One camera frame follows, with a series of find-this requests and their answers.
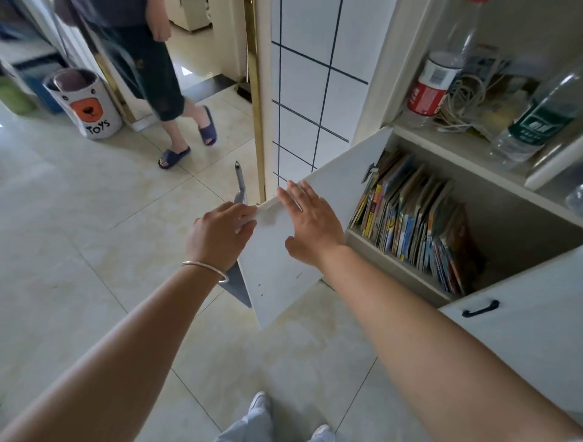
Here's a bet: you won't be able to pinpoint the person's left hand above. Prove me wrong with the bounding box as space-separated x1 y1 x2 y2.
186 202 258 275

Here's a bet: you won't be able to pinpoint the person's right hand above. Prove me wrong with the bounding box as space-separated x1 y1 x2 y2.
276 180 348 267

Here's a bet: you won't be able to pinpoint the white cabinet door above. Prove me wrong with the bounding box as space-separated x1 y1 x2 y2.
438 246 583 415
237 127 395 329

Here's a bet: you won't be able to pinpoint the white cleaning cloth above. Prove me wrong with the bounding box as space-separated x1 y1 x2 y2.
234 203 275 235

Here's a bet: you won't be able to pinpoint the person's left forearm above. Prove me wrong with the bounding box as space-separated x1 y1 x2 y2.
0 263 228 442

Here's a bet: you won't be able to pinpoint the person's right forearm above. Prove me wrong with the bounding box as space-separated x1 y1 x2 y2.
316 243 583 442

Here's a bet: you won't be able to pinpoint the dark blue slipper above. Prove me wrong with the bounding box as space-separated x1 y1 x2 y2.
198 105 218 147
158 145 192 170

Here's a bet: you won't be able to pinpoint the row of colourful books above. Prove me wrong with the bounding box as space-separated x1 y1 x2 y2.
348 148 480 298

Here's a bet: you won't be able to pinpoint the clear bottle with red label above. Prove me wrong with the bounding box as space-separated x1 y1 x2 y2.
405 0 492 129

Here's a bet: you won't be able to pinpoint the white toy storage bin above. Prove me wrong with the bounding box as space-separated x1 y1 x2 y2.
43 68 124 141

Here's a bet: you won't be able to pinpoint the person's light gray trousers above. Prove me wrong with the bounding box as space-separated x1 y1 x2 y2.
214 403 315 442

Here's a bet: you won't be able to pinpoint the white cabinet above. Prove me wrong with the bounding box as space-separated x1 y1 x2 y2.
345 0 583 415

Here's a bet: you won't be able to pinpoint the pile of papers and bags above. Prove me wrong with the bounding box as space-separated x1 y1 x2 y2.
460 43 544 137

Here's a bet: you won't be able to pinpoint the clear bottle with green label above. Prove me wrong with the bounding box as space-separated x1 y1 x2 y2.
489 63 583 172

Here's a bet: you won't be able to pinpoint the blue storage box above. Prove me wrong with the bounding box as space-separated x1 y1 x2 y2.
17 54 70 114

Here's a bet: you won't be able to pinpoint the closed white cabinet door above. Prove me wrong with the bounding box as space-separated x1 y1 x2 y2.
438 246 583 415

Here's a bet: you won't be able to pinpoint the green container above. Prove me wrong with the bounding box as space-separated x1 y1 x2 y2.
0 75 38 115

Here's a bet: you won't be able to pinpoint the gray dustpan with metal handle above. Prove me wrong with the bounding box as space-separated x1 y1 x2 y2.
225 160 254 309

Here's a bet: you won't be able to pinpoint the silver bracelet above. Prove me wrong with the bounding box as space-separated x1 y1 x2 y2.
181 260 230 285

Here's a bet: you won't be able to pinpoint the gold door frame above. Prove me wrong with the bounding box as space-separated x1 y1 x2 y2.
243 0 268 204

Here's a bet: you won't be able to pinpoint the coil of white cable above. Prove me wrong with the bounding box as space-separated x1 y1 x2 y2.
433 73 503 138

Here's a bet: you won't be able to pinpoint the black door handle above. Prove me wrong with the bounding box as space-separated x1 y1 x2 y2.
461 299 501 318

